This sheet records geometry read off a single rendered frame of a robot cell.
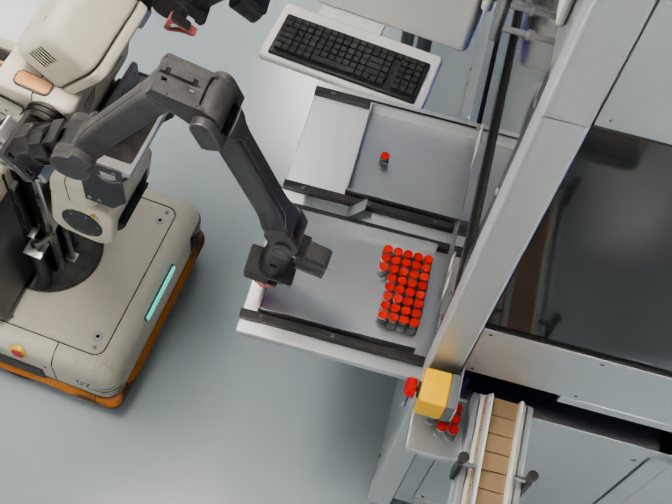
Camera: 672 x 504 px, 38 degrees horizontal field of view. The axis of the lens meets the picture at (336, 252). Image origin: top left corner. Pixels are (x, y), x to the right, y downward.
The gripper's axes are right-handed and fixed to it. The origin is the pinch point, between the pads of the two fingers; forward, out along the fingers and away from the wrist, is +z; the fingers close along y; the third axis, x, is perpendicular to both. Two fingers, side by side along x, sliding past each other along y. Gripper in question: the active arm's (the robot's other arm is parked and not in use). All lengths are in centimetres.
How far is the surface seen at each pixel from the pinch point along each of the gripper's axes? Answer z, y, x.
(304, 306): 1.1, 10.1, -1.5
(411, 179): -1.7, 25.7, 37.3
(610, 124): -97, 28, -13
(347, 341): -2.7, 20.4, -7.8
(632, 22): -114, 22, -13
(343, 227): -0.4, 13.5, 19.5
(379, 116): 0, 15, 53
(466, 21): -6, 29, 86
